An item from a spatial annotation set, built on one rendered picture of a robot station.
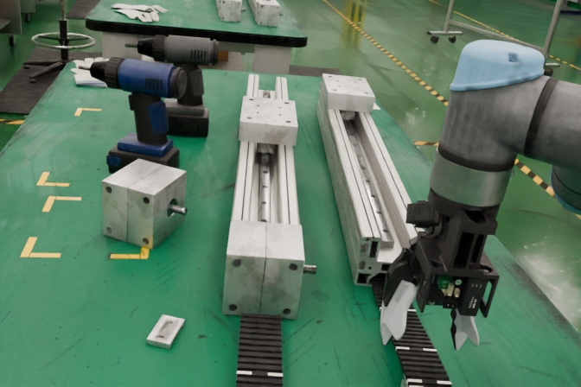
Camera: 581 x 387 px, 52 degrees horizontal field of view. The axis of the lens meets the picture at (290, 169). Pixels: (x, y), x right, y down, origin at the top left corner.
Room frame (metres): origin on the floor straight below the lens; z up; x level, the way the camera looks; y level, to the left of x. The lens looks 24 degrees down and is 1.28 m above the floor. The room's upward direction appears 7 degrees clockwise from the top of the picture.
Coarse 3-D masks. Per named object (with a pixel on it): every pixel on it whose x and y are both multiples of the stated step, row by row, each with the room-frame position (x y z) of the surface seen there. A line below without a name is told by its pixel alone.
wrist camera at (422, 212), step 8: (424, 200) 0.64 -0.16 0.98; (408, 208) 0.65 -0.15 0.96; (416, 208) 0.62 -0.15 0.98; (424, 208) 0.59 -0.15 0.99; (432, 208) 0.57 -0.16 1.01; (408, 216) 0.64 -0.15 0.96; (416, 216) 0.61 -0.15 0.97; (424, 216) 0.59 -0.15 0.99; (432, 216) 0.56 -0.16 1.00; (416, 224) 0.63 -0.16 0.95; (424, 224) 0.62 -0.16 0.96; (432, 224) 0.59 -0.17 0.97
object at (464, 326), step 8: (456, 312) 0.56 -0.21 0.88; (456, 320) 0.57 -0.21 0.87; (464, 320) 0.56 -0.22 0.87; (472, 320) 0.54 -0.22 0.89; (456, 328) 0.57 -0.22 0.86; (464, 328) 0.56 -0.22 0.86; (472, 328) 0.53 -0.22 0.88; (456, 336) 0.57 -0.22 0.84; (464, 336) 0.57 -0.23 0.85; (472, 336) 0.54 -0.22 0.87; (456, 344) 0.57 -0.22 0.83
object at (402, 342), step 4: (392, 340) 0.60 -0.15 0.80; (396, 340) 0.59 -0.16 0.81; (400, 340) 0.59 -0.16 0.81; (404, 340) 0.59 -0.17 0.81; (408, 340) 0.59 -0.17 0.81; (412, 340) 0.60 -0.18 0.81; (416, 340) 0.60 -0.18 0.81; (420, 340) 0.60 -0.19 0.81; (424, 340) 0.60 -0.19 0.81; (428, 340) 0.60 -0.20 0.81; (396, 344) 0.58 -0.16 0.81; (400, 344) 0.58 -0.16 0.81; (404, 344) 0.59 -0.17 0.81; (408, 344) 0.59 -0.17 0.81; (412, 344) 0.59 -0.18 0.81; (416, 344) 0.59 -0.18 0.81; (420, 344) 0.59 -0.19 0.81; (424, 344) 0.59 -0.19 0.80; (428, 344) 0.60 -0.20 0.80; (428, 348) 0.58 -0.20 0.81; (432, 348) 0.59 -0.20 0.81
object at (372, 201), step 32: (320, 96) 1.49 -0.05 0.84; (320, 128) 1.39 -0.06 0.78; (352, 128) 1.27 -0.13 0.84; (352, 160) 1.02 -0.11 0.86; (384, 160) 1.04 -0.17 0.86; (352, 192) 0.88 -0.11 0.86; (384, 192) 0.95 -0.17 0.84; (352, 224) 0.83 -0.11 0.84; (384, 224) 0.84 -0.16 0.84; (352, 256) 0.78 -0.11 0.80; (384, 256) 0.76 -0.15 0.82
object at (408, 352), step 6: (396, 348) 0.57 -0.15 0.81; (402, 348) 0.57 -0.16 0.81; (408, 348) 0.58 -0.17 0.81; (414, 348) 0.58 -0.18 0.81; (420, 348) 0.58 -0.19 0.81; (402, 354) 0.56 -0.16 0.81; (408, 354) 0.56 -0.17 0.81; (414, 354) 0.56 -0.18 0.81; (420, 354) 0.57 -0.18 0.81; (426, 354) 0.57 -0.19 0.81; (432, 354) 0.57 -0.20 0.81
